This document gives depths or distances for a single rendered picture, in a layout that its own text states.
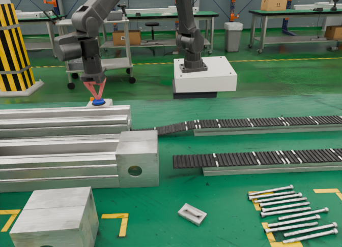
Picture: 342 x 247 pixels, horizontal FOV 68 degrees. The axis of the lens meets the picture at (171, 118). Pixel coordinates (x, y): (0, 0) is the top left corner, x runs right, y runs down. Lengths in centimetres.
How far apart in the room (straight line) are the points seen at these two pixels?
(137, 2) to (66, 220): 792
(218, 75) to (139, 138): 62
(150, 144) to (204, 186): 16
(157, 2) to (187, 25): 709
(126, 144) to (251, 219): 31
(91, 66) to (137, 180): 42
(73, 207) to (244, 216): 32
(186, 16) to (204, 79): 27
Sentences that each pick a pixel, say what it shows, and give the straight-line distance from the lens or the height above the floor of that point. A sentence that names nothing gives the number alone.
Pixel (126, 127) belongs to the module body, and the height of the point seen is 84.
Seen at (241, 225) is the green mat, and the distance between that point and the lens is 54.
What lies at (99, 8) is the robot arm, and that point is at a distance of 84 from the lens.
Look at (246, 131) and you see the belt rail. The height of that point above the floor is 79.
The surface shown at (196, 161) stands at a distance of 62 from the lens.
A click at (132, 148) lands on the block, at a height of 87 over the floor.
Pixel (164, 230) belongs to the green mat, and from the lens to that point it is 52.
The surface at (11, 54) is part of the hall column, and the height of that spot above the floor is 53.
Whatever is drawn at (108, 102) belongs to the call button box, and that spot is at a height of 84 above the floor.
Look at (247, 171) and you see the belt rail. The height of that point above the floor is 79.
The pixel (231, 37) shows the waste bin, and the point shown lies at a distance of 564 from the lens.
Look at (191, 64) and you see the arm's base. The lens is 116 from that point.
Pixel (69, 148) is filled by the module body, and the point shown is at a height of 85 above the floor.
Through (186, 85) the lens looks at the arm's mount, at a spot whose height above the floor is 81.
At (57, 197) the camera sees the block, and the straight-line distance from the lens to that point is 49.
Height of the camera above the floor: 118
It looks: 27 degrees down
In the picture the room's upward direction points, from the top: 2 degrees counter-clockwise
